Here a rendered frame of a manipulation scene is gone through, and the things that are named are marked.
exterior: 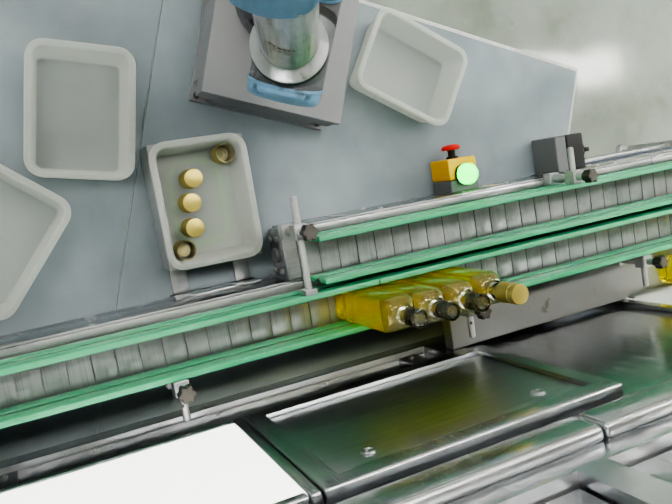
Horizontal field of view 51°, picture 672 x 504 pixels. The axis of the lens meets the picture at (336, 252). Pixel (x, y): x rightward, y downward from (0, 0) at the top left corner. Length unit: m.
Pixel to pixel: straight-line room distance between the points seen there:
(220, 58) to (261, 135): 0.19
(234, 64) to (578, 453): 0.83
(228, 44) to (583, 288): 0.91
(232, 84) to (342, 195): 0.33
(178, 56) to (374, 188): 0.47
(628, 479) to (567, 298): 0.77
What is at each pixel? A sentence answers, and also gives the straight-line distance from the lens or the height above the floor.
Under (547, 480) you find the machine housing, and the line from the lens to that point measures 0.89.
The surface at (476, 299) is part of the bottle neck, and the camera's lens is 1.13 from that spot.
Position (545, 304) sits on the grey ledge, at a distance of 1.56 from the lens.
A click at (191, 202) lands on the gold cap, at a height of 0.81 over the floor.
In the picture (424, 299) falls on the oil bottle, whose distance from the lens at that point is 1.14.
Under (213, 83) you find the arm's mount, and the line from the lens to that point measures 1.27.
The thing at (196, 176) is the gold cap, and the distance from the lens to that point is 1.28.
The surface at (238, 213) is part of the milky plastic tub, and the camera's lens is 1.34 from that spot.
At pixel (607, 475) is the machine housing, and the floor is 1.46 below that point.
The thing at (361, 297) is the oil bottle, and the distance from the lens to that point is 1.19.
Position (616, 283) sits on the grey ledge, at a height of 0.88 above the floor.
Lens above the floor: 2.06
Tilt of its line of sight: 66 degrees down
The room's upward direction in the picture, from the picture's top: 96 degrees clockwise
